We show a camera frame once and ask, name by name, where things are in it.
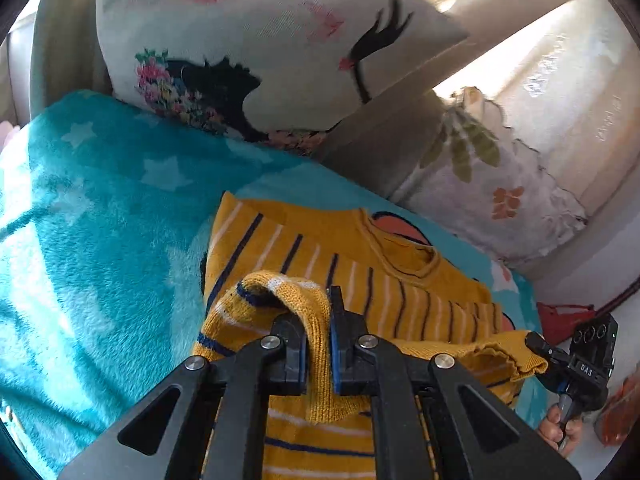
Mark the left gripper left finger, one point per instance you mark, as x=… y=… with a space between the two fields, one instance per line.
x=205 y=420

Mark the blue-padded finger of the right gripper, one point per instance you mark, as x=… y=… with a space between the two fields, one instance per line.
x=536 y=344

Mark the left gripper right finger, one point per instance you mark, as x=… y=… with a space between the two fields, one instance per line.
x=431 y=418

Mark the yellow striped knit sweater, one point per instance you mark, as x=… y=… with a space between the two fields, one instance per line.
x=266 y=258

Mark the person's right hand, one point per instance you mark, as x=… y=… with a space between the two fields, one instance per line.
x=563 y=438

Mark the red plastic bag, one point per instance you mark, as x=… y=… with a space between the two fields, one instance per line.
x=558 y=321

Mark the leaf print pillow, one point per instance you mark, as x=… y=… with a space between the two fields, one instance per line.
x=480 y=183

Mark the teal cartoon fleece blanket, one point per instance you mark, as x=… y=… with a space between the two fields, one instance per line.
x=105 y=219

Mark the lady silhouette cushion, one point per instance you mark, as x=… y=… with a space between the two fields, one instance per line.
x=281 y=73

